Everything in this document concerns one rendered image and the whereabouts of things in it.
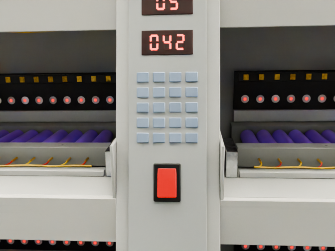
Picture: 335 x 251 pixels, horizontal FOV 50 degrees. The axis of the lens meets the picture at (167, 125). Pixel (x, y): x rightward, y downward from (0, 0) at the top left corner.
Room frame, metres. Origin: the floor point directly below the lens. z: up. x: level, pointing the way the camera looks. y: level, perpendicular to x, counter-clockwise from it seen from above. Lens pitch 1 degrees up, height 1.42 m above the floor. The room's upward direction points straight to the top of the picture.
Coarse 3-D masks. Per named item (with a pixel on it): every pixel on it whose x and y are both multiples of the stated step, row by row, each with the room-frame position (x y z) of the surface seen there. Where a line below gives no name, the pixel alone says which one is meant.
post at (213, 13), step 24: (120, 0) 0.33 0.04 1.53; (216, 0) 0.32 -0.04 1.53; (120, 24) 0.33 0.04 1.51; (216, 24) 0.32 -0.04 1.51; (120, 48) 0.33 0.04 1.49; (216, 48) 0.32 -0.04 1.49; (120, 72) 0.33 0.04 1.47; (216, 72) 0.32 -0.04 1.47; (120, 96) 0.33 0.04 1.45; (216, 96) 0.32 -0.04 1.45; (120, 120) 0.33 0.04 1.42; (216, 120) 0.32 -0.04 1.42; (120, 144) 0.33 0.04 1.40; (216, 144) 0.32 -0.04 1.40; (120, 168) 0.33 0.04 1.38; (216, 168) 0.32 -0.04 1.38; (120, 192) 0.33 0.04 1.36; (216, 192) 0.32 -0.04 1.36; (120, 216) 0.33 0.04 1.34; (216, 216) 0.32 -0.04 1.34; (120, 240) 0.33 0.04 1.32; (216, 240) 0.32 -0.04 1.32
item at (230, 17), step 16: (224, 0) 0.33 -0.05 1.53; (240, 0) 0.32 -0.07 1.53; (256, 0) 0.32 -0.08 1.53; (272, 0) 0.32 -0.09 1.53; (288, 0) 0.32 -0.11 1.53; (304, 0) 0.32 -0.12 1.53; (320, 0) 0.32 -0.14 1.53; (224, 16) 0.33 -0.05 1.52; (240, 16) 0.33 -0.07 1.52; (256, 16) 0.33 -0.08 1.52; (272, 16) 0.33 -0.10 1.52; (288, 16) 0.33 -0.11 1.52; (304, 16) 0.32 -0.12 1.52; (320, 16) 0.32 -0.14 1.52
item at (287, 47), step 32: (0, 32) 0.54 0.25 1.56; (64, 32) 0.54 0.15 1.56; (96, 32) 0.53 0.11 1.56; (224, 32) 0.52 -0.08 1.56; (256, 32) 0.51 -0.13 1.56; (288, 32) 0.51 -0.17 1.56; (320, 32) 0.51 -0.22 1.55; (0, 64) 0.54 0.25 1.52; (32, 64) 0.54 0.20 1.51; (64, 64) 0.54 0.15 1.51; (96, 64) 0.53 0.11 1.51; (224, 64) 0.52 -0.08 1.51; (256, 64) 0.51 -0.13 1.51; (288, 64) 0.51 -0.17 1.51; (320, 64) 0.51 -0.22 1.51; (224, 96) 0.52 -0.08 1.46; (224, 128) 0.52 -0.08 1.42
